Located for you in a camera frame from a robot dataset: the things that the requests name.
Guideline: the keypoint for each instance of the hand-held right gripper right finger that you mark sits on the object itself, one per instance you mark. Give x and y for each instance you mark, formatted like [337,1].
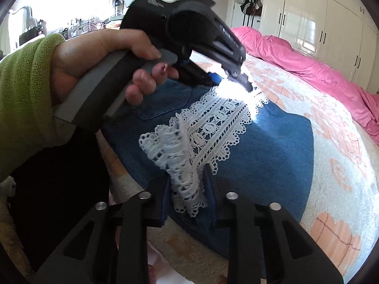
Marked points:
[212,196]

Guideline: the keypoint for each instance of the white door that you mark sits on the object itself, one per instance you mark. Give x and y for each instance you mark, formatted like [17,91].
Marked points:
[237,17]

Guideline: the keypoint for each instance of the hanging bags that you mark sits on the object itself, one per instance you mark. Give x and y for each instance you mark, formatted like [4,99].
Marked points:
[250,3]

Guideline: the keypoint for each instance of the white orange fleece blanket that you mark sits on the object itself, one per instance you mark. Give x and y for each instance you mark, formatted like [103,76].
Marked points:
[334,142]

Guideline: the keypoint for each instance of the white wardrobe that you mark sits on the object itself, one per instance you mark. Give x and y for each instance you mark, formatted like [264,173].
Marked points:
[322,14]

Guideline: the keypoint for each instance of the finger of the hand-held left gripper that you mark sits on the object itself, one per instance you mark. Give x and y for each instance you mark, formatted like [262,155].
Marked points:
[195,75]
[242,82]

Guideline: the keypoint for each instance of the pink duvet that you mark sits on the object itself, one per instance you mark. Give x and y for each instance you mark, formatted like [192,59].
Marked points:
[311,62]

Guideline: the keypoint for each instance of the cream fluffy cloth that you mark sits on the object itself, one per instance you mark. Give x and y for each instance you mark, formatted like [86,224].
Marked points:
[6,188]

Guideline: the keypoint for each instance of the person's left hand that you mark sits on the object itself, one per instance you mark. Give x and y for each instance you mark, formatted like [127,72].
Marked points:
[97,47]

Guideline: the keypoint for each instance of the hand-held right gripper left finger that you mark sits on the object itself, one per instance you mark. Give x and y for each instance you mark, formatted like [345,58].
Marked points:
[164,202]

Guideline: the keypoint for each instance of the blue denim pants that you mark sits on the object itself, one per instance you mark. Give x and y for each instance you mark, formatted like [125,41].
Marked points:
[272,153]

